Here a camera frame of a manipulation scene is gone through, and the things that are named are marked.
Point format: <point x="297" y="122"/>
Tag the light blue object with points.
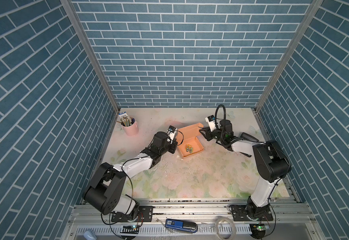
<point x="89" y="235"/>

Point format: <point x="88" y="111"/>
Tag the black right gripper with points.
<point x="208" y="133"/>

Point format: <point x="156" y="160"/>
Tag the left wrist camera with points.
<point x="172" y="133"/>

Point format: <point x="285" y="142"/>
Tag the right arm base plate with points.
<point x="242" y="213"/>

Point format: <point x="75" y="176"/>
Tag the pens in cup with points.
<point x="125" y="119"/>

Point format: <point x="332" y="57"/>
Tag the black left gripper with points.
<point x="172" y="150"/>

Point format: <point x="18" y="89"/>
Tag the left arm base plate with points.
<point x="142" y="214"/>

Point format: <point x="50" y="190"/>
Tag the colourful toy truck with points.
<point x="188" y="148"/>

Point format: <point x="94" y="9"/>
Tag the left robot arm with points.
<point x="104" y="191"/>

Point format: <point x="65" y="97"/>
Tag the pink pen holder cup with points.
<point x="131" y="130"/>

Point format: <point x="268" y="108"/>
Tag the pink paper box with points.
<point x="189" y="136"/>

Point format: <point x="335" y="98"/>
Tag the black Dexin desk calculator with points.
<point x="246" y="144"/>

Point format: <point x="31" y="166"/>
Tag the right controller board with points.
<point x="258" y="231"/>

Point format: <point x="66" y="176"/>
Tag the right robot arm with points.
<point x="271" y="162"/>

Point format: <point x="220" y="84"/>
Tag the left controller board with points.
<point x="129" y="232"/>

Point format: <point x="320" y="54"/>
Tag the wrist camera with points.
<point x="211" y="122"/>
<point x="172" y="133"/>

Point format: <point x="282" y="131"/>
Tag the blue handheld device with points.
<point x="181" y="225"/>

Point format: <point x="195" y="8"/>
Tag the controller board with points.
<point x="258" y="231"/>
<point x="129" y="232"/>

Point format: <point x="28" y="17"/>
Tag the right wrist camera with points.
<point x="211" y="122"/>

